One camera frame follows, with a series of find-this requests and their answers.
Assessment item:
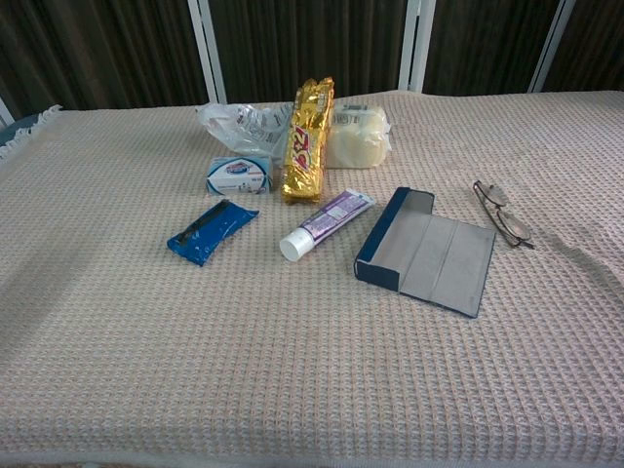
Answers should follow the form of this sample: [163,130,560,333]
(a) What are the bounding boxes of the purple white toothpaste tube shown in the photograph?
[279,188,377,263]

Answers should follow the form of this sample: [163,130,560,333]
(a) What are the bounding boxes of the grey pouch with blue edge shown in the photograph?
[353,186,497,319]

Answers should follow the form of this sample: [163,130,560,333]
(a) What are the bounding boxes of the thin-framed eyeglasses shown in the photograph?
[472,179,536,251]

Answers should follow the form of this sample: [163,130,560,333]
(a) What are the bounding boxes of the gold foil snack pack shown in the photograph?
[281,76,335,205]

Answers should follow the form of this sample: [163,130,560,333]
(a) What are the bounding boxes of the white blue soap box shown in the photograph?
[205,155,274,197]

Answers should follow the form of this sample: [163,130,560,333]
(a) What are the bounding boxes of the blue razor packet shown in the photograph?
[166,198,260,267]

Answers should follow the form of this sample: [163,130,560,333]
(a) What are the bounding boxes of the cream rolls in clear wrap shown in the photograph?
[325,102,394,170]

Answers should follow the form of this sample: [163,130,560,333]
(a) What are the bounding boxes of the crumpled clear plastic bag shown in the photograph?
[196,101,296,167]

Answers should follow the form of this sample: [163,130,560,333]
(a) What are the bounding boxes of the beige waffle weave blanket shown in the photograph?
[0,90,624,468]

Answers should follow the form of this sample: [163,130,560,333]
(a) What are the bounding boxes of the teal mattress pad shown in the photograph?
[0,112,46,148]

